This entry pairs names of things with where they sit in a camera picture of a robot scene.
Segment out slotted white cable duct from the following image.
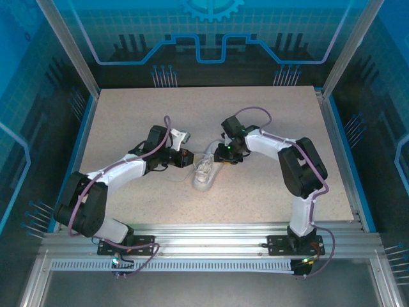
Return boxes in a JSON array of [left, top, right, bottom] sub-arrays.
[[49, 258, 297, 273]]

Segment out grey metal panel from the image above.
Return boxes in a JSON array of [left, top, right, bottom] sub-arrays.
[[41, 270, 384, 307]]

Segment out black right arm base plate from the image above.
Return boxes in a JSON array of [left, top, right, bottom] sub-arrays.
[[266, 234, 326, 256]]

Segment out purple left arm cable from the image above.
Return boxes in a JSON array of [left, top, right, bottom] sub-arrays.
[[68, 114, 175, 278]]

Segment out aluminium mounting rail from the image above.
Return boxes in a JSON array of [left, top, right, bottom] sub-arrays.
[[38, 223, 384, 260]]

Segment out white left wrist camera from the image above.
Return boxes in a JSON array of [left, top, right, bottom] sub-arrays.
[[168, 128, 192, 152]]

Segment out white sneaker shoe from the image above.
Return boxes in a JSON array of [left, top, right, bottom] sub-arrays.
[[191, 139, 225, 193]]

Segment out aluminium side rail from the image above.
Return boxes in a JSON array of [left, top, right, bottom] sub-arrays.
[[314, 88, 367, 233]]

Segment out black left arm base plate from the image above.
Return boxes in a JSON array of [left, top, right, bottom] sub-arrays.
[[97, 234, 157, 256]]

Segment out aluminium frame post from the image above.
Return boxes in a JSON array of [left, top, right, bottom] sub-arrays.
[[35, 0, 102, 98], [321, 0, 386, 98]]

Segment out blue table edge trim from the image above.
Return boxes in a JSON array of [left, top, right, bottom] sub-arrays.
[[328, 95, 378, 233], [47, 95, 98, 233]]

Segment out white shoelace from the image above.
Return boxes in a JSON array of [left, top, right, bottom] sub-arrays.
[[171, 152, 214, 184]]

